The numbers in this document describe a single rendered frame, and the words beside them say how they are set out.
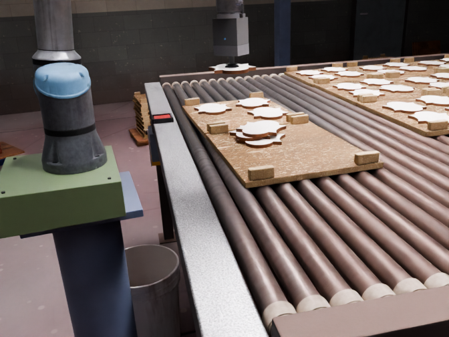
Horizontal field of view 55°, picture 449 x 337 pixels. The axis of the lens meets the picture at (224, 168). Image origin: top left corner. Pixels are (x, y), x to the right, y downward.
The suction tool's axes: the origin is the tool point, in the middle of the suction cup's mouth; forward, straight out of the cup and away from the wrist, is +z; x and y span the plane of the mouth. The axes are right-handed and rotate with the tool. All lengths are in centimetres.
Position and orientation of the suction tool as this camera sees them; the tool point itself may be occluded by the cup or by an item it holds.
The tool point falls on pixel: (232, 71)
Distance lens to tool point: 133.3
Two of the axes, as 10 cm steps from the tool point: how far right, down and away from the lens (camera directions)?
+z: 0.5, 9.3, 3.6
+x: -5.5, 3.2, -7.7
